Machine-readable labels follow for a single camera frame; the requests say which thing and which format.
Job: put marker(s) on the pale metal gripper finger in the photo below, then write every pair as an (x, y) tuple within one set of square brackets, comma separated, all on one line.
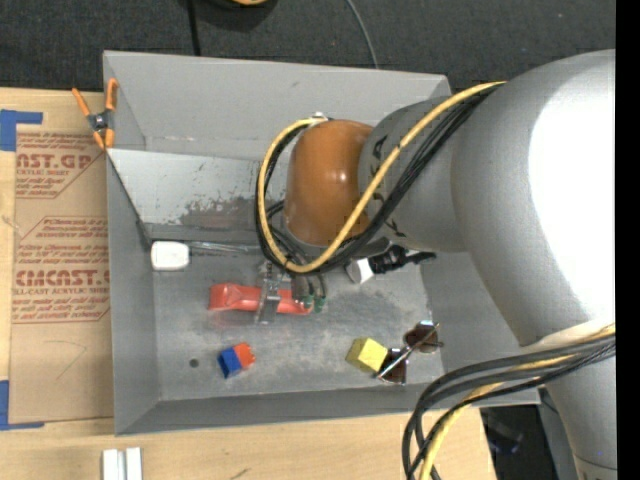
[(267, 310), (276, 274)]

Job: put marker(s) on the red-orange plastic tool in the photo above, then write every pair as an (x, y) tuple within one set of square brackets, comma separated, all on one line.
[(232, 296)]

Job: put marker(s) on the blue and orange block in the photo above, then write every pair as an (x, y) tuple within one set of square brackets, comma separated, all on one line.
[(236, 359)]

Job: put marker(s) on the grey metal bin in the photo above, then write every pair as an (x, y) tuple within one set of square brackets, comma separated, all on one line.
[(320, 368)]

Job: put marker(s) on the yellow block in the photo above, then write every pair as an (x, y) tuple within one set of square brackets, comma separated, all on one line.
[(367, 354)]

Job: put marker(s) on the brown cardboard board red print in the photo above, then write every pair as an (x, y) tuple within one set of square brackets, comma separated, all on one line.
[(55, 368)]

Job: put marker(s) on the black cylinder on white bracket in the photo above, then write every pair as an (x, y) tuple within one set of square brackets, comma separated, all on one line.
[(385, 263)]

